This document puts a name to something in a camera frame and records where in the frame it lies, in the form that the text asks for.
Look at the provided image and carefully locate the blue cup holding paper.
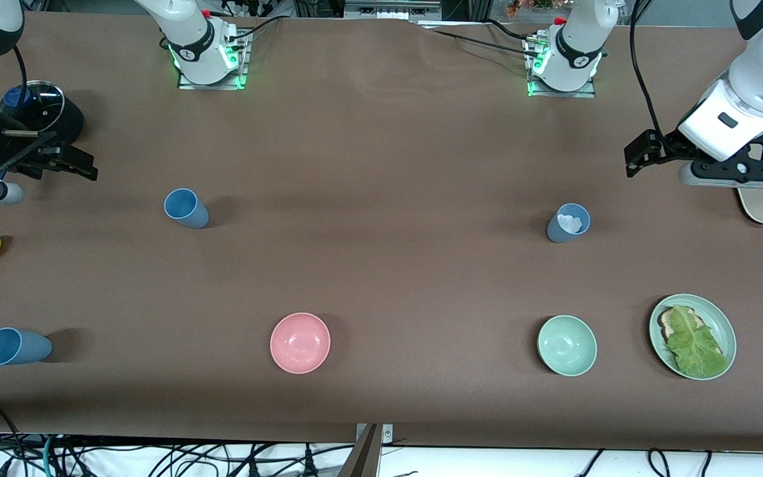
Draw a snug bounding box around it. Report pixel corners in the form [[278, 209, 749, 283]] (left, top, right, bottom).
[[546, 203, 591, 244]]

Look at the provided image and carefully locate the blue plastic cup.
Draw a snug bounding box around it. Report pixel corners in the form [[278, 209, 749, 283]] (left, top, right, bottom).
[[0, 327, 53, 366], [164, 188, 211, 230]]

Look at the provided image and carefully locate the glass lid blue knob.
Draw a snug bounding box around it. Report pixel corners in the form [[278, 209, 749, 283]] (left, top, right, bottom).
[[0, 80, 66, 138]]

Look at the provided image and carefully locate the toasted bread slice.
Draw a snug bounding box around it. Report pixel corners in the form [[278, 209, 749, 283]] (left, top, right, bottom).
[[659, 307, 707, 344]]

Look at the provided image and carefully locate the green plate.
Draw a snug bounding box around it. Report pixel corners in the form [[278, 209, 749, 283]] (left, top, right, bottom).
[[649, 293, 737, 381]]

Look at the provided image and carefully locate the green lettuce leaf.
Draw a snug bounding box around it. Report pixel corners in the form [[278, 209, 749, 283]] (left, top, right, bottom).
[[667, 305, 730, 378]]

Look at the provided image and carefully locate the mint green bowl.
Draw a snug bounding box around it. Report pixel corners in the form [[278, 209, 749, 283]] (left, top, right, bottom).
[[537, 315, 598, 377]]

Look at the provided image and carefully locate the pink bowl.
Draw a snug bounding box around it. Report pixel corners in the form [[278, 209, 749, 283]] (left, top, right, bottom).
[[270, 313, 331, 375]]

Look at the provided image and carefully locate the grey box behind table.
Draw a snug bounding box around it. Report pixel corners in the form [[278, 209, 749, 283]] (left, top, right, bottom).
[[343, 0, 443, 21]]

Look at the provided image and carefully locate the dark stand leg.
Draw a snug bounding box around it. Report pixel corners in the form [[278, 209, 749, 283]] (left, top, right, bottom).
[[338, 424, 383, 477]]

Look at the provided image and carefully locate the black pot blue handle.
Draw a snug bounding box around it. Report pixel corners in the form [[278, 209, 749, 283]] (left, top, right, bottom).
[[0, 79, 85, 152]]

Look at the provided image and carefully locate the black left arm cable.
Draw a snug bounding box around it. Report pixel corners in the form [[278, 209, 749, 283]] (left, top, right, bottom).
[[629, 0, 672, 145]]

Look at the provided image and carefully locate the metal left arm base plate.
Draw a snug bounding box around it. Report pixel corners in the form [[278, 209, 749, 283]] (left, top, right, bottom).
[[525, 34, 598, 99]]

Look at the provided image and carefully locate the black cable on table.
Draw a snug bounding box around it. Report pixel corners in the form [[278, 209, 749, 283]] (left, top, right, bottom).
[[481, 19, 536, 42], [228, 17, 284, 42], [429, 28, 542, 59]]

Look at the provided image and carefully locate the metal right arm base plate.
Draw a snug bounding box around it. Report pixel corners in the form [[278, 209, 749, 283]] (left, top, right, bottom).
[[178, 29, 251, 91]]

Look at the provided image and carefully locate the metal table bracket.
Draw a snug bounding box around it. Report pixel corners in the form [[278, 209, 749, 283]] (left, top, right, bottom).
[[355, 423, 394, 446]]

